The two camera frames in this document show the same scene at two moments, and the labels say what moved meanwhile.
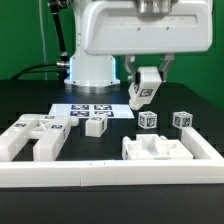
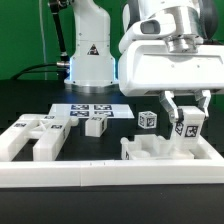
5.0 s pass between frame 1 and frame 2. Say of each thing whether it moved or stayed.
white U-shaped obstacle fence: stayed
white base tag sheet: stayed
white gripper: moved
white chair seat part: stayed
